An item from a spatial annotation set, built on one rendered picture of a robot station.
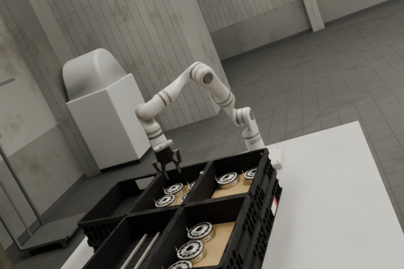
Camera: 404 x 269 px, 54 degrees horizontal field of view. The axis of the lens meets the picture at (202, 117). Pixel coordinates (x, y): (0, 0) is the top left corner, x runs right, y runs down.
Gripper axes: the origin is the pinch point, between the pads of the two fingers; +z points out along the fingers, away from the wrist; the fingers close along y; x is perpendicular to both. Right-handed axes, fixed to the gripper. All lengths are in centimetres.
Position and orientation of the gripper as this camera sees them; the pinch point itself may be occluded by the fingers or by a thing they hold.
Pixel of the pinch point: (172, 173)
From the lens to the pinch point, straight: 183.0
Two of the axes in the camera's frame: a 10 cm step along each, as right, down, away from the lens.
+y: -8.5, 4.4, -3.0
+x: 3.8, 1.0, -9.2
